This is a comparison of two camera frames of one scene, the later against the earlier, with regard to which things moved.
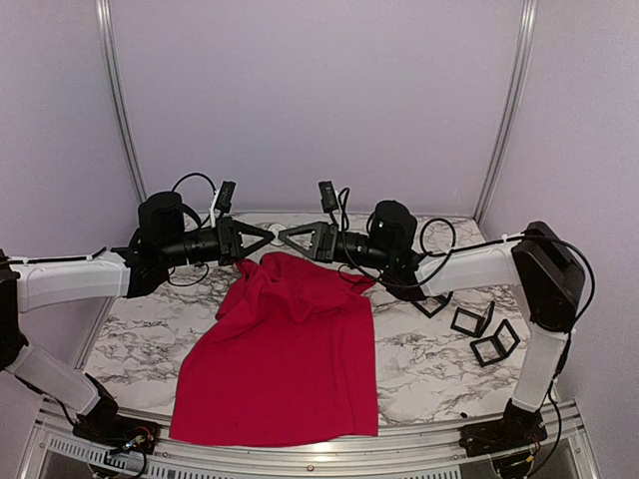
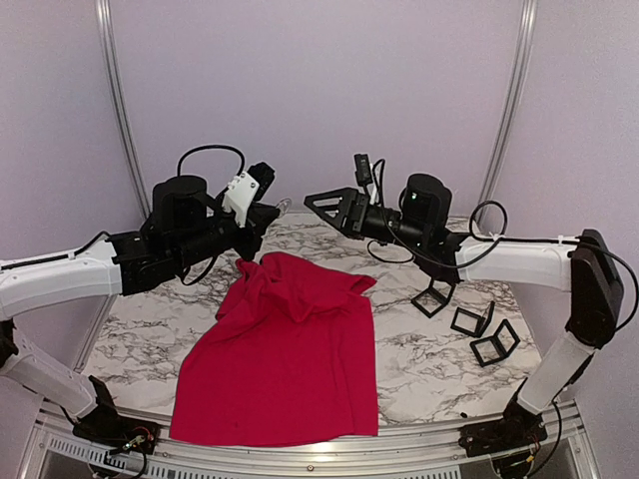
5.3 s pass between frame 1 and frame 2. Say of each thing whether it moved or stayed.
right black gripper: moved
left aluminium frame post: stayed
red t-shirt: stayed
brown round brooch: moved
